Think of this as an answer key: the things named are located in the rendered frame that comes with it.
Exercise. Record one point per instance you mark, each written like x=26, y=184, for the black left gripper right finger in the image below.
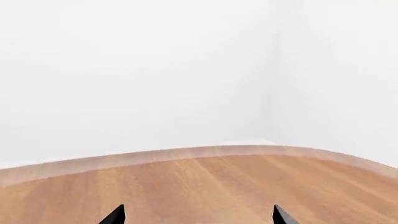
x=282, y=217

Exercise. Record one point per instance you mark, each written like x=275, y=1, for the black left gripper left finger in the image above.
x=115, y=217

